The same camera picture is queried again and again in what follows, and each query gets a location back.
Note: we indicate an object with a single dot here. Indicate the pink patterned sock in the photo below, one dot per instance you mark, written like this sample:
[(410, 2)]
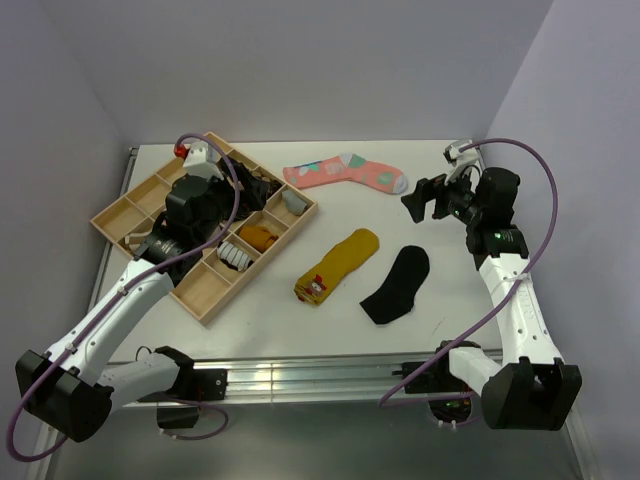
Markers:
[(347, 168)]

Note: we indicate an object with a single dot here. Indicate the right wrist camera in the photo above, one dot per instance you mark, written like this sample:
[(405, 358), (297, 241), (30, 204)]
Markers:
[(460, 155)]

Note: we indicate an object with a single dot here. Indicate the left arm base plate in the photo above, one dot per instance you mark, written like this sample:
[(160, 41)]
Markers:
[(202, 385)]

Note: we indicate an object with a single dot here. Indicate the mustard yellow sock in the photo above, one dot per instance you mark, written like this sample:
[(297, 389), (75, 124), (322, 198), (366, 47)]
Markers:
[(315, 286)]

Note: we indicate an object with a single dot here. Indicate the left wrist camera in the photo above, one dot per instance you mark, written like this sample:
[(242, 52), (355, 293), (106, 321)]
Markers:
[(200, 159)]

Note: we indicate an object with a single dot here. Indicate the rolled brown white sock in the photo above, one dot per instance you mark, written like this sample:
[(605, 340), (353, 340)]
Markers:
[(134, 240)]

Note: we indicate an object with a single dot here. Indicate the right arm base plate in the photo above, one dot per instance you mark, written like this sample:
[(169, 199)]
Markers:
[(436, 379)]

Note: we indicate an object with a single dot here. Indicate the rolled white striped sock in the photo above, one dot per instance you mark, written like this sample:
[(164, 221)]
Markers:
[(234, 257)]

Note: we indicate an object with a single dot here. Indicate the rolled mustard sock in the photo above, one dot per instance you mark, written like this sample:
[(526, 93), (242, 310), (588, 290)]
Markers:
[(258, 237)]

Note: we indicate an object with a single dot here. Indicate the rolled grey sock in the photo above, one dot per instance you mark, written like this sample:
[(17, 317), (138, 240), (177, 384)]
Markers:
[(293, 203)]

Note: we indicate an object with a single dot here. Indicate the black sock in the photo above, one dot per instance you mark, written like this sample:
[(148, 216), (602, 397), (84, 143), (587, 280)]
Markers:
[(396, 296)]

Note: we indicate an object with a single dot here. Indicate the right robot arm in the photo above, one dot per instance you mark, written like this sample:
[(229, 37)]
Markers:
[(531, 388)]

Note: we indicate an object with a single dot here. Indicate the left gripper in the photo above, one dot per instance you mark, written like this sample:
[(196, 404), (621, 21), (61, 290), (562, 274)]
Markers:
[(252, 195)]

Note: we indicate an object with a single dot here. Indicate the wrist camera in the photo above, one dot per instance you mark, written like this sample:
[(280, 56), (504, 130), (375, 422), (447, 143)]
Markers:
[(200, 159), (460, 155)]

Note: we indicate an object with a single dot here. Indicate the wooden compartment tray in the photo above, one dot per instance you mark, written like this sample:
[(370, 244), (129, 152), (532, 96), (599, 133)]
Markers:
[(161, 204)]

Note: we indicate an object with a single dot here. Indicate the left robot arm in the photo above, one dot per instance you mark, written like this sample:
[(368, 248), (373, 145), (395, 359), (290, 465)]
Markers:
[(70, 386)]

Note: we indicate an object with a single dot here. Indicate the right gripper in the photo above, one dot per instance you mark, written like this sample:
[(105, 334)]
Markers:
[(435, 188)]

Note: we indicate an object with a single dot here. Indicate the aluminium frame rail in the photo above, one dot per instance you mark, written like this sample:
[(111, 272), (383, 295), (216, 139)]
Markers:
[(310, 379)]

